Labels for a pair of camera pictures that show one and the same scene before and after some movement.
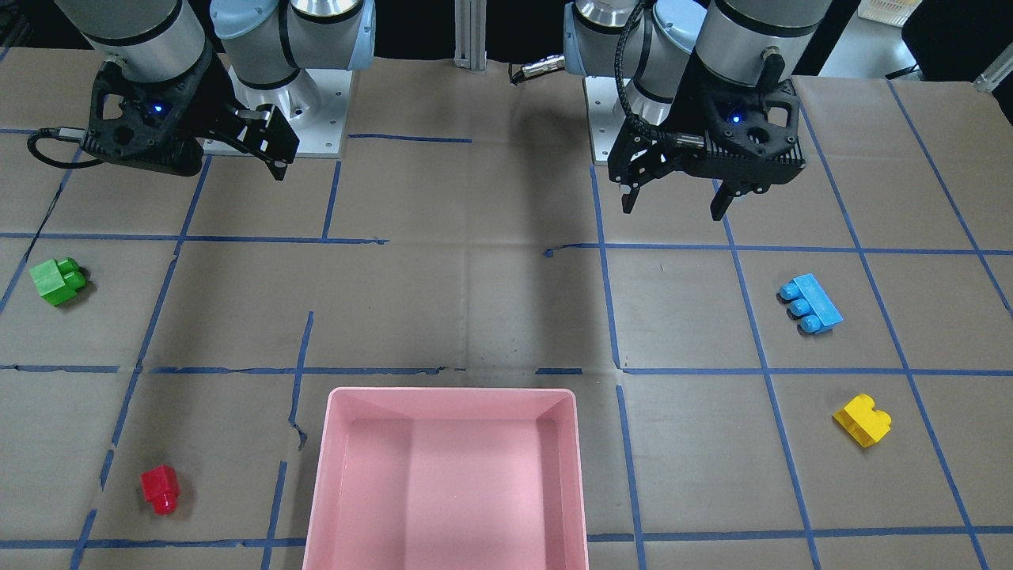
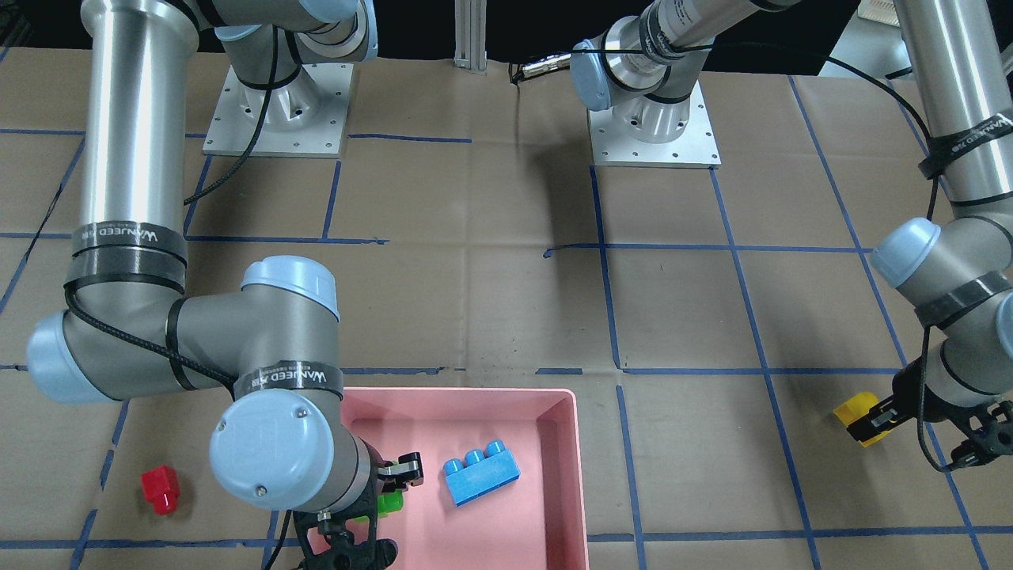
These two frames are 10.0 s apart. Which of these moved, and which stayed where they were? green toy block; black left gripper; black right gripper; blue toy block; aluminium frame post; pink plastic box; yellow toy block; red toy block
Moved: black right gripper; black left gripper; blue toy block; green toy block
Stayed: aluminium frame post; yellow toy block; pink plastic box; red toy block
